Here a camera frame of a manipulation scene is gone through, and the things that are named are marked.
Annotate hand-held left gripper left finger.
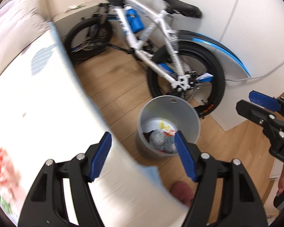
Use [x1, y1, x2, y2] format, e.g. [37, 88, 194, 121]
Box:
[18, 132, 112, 227]

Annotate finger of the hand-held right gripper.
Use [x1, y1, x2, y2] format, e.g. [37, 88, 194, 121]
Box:
[236, 100, 284, 147]
[248, 90, 284, 114]

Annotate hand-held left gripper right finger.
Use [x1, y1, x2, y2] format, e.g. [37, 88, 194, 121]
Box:
[174, 130, 269, 227]

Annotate clear plastic bag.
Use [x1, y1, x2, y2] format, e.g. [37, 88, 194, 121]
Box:
[149, 129, 178, 154]

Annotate grey trash bin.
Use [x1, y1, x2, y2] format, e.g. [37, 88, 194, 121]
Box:
[135, 95, 201, 159]

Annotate pink milk carton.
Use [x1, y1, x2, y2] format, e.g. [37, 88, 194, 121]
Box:
[0, 142, 23, 220]

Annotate white bicycle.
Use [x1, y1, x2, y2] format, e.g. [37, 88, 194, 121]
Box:
[65, 0, 251, 119]

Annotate blue water bottle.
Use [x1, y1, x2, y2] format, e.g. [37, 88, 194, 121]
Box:
[125, 8, 144, 33]

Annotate grey nightstand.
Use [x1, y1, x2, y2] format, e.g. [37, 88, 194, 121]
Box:
[53, 1, 114, 43]

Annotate white green packet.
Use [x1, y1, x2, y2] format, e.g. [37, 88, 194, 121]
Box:
[65, 4, 86, 12]

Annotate white cable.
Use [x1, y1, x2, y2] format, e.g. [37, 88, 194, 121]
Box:
[224, 52, 284, 83]

